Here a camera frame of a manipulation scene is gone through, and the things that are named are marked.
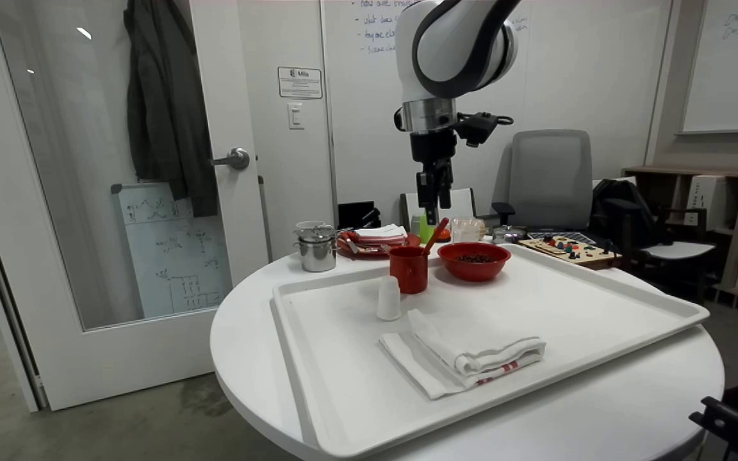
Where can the green bottle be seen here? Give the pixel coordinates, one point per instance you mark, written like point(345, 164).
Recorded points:
point(421, 228)

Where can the black bag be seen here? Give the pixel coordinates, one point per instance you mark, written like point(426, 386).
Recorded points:
point(625, 216)

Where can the dark hanging jacket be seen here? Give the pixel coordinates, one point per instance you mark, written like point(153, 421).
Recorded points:
point(167, 119)

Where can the colourful game box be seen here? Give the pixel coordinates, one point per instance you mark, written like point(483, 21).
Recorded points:
point(573, 249)

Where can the orange bowl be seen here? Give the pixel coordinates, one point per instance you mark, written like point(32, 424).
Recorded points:
point(474, 259)

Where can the folded white towel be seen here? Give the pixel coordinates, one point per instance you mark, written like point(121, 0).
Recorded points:
point(448, 355)

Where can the white door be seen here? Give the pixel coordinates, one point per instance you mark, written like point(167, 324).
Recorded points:
point(67, 296)

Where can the door handle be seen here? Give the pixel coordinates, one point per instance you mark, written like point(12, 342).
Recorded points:
point(235, 160)

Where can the small white cup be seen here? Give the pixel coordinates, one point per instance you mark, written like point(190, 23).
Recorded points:
point(388, 300)

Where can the red spoon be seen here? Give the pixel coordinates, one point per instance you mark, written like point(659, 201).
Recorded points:
point(438, 232)

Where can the grey office chair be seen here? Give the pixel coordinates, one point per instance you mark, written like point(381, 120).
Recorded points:
point(550, 181)

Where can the leaning whiteboard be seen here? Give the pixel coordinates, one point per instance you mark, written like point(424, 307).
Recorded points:
point(178, 259)

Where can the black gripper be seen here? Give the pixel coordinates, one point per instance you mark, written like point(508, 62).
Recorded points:
point(434, 181)

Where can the clear plastic container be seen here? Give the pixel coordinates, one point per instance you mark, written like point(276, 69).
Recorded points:
point(467, 228)

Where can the wooden shelf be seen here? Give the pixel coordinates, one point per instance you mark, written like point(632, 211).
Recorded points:
point(698, 211)

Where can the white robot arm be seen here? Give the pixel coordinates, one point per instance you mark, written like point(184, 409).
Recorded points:
point(445, 51)

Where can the wall sign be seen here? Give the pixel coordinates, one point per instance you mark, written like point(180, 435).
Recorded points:
point(301, 82)

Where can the red plate with napkin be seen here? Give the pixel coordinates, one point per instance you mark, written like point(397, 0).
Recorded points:
point(372, 242)

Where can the red mug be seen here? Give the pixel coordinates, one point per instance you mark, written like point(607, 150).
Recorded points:
point(411, 269)

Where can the metal canister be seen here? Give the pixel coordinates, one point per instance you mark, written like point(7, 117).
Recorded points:
point(317, 247)

